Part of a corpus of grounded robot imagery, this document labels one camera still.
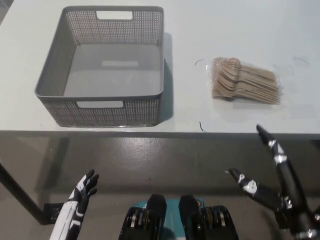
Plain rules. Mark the black floor foot plate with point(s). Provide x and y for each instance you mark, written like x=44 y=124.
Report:
x=52 y=212

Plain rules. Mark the grey perforated plastic basket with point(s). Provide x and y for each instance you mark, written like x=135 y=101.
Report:
x=110 y=75

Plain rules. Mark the bag of wooden cutlery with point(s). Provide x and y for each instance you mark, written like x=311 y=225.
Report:
x=243 y=81

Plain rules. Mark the black metal table leg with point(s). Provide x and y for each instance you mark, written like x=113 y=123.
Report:
x=20 y=191

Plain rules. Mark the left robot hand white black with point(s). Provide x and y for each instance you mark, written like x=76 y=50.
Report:
x=72 y=207

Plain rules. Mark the black teal robot body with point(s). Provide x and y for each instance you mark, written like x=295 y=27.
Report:
x=155 y=220

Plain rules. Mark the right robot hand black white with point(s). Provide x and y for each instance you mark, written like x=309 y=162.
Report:
x=290 y=180

